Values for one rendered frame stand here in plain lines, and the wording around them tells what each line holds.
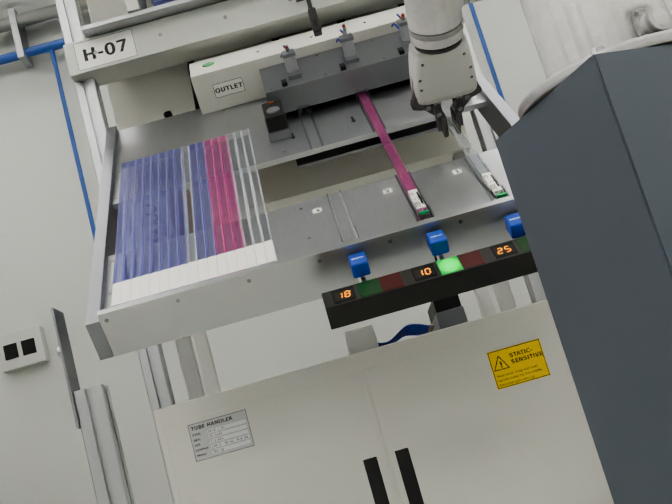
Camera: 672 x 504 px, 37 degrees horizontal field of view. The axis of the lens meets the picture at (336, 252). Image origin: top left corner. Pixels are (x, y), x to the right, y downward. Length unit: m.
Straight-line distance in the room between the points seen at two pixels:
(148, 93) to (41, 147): 1.52
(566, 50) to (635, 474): 0.37
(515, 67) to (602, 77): 2.78
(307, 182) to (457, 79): 0.56
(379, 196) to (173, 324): 0.36
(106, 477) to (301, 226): 0.45
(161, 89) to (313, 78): 0.45
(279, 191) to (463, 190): 0.67
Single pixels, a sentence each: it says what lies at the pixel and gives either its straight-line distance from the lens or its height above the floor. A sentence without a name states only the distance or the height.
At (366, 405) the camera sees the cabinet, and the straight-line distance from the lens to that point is 1.65.
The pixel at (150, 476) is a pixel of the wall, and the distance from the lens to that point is 3.38.
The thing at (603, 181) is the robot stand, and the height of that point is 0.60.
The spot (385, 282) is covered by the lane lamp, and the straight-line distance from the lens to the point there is 1.32.
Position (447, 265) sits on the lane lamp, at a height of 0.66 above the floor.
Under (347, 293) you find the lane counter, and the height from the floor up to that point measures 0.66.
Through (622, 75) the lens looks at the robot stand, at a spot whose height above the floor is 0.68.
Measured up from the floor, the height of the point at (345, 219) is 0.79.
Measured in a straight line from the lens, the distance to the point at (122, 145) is 1.96.
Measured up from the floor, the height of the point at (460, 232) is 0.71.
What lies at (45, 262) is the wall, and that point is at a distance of 3.55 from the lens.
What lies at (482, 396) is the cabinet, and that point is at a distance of 1.67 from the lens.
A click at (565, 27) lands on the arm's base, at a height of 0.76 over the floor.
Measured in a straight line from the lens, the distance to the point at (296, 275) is 1.37.
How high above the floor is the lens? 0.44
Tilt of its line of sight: 12 degrees up
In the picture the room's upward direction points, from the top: 16 degrees counter-clockwise
